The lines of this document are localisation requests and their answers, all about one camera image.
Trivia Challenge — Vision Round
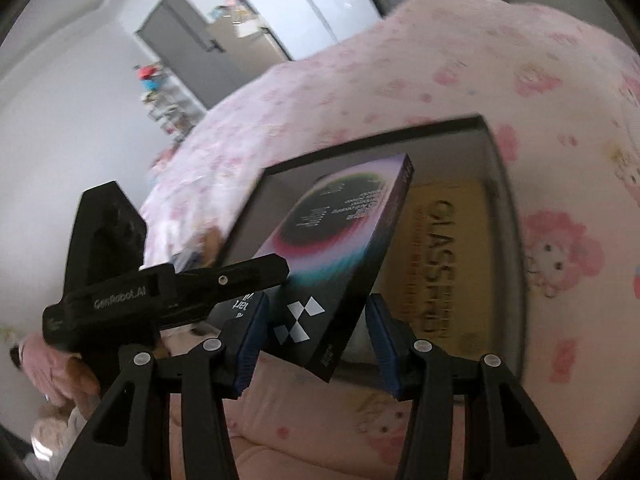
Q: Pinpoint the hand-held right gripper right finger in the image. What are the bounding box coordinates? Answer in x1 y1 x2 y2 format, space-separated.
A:
365 294 578 480

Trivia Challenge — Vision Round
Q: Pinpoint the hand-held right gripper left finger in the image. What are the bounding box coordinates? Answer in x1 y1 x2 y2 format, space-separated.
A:
56 292 272 480

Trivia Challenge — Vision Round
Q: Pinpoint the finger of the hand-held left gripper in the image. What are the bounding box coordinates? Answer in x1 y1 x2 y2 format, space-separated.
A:
160 253 291 332

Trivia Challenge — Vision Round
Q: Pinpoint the dark colourful printed box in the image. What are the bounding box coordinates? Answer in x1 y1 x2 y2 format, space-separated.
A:
207 154 416 383

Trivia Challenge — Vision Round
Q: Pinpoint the black storage box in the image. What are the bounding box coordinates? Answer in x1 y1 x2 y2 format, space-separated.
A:
220 115 527 397

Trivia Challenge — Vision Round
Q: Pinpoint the person's left forearm pink sleeve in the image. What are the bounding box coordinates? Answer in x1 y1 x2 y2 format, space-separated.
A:
17 332 73 408

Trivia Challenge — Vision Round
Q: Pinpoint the person's left hand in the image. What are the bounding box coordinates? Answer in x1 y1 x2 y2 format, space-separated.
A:
64 352 104 407

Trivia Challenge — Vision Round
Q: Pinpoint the yellow book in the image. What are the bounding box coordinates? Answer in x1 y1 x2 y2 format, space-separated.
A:
375 180 494 357

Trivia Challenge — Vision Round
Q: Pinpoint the person's pink pajama clothing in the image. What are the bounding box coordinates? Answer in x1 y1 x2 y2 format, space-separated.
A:
170 430 412 480

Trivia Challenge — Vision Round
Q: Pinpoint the shelf rack with colourful clutter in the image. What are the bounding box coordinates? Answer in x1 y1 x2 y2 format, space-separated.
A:
132 62 207 139

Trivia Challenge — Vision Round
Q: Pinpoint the grey door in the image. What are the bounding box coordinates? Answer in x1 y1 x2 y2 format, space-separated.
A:
135 0 293 111

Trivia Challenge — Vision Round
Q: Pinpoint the beige cabinet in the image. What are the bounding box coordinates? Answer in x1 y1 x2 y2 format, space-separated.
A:
232 22 292 63

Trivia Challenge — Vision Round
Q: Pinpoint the pink printed blanket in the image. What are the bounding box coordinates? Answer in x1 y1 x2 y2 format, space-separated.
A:
140 0 640 480

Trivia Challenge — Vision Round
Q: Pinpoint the white wardrobe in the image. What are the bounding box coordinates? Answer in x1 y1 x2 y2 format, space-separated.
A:
272 0 387 61

